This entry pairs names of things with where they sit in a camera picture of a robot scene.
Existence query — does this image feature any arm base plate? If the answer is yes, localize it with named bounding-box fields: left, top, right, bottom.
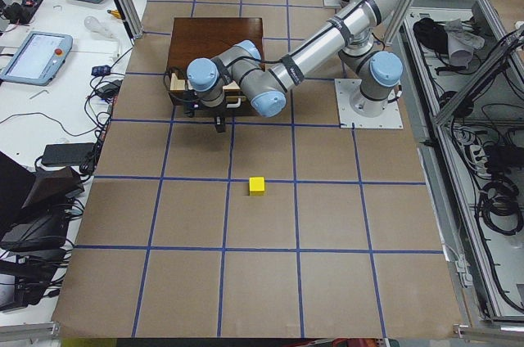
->
left=334, top=79, right=404, bottom=130

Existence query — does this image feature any dark wooden drawer cabinet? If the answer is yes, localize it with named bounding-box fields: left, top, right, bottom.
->
left=166, top=16, right=266, bottom=119

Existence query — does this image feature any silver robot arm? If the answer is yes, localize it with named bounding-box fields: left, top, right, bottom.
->
left=180, top=0, right=403, bottom=133

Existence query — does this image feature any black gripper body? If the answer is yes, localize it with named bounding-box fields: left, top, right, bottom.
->
left=176, top=90, right=226, bottom=125

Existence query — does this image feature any black laptop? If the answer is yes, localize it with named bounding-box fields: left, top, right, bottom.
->
left=1, top=154, right=84, bottom=252

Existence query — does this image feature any light wood drawer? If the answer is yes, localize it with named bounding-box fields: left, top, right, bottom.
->
left=164, top=70, right=246, bottom=109

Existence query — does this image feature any teach pendant tablet near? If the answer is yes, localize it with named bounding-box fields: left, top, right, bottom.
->
left=1, top=31, right=73, bottom=86

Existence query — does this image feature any black power brick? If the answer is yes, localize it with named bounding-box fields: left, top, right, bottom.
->
left=41, top=142, right=94, bottom=167

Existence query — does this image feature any yellow cube block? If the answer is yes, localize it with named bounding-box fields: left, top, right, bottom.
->
left=248, top=176, right=266, bottom=196

